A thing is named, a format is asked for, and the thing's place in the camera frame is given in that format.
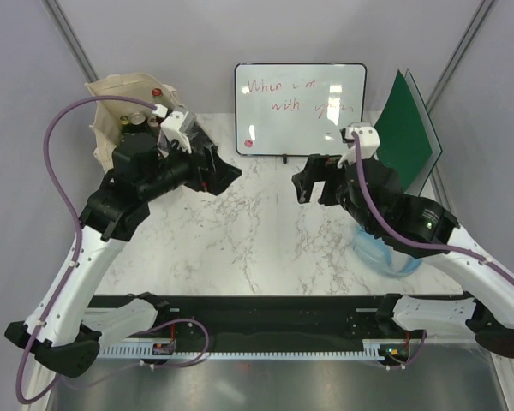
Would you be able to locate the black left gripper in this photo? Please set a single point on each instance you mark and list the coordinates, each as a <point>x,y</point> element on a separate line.
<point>213,178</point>

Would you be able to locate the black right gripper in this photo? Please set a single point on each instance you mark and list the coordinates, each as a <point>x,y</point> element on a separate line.
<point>318,168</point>

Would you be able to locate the Coca-Cola glass bottle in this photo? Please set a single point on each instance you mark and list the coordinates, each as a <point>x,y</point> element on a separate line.
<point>159,97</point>

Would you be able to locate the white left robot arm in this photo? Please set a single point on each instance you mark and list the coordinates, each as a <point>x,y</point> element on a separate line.
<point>57,333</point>

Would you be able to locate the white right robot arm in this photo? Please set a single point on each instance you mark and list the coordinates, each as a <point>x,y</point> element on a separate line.
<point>422,229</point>

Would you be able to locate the beige canvas tote bag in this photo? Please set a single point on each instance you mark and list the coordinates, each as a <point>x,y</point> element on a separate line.
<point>106,125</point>

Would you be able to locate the green folder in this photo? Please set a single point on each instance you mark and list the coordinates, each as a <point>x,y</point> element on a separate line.
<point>409,143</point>

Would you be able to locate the light blue face mask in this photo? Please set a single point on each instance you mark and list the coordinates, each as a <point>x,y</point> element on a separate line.
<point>381,258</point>

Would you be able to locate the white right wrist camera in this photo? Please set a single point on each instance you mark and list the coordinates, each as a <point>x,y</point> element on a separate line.
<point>361,138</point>

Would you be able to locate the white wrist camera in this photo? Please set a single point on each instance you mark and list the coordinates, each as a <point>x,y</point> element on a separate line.
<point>173,134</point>
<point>361,138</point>

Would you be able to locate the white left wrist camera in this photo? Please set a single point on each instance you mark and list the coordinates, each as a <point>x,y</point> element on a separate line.
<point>173,134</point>

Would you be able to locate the small whiteboard black frame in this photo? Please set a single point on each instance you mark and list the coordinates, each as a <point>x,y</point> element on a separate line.
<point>296,109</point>

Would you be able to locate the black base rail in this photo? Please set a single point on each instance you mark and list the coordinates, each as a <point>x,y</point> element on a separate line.
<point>308,321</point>

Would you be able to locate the white slotted cable duct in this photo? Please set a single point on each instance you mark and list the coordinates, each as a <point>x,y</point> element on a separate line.
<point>165,349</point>

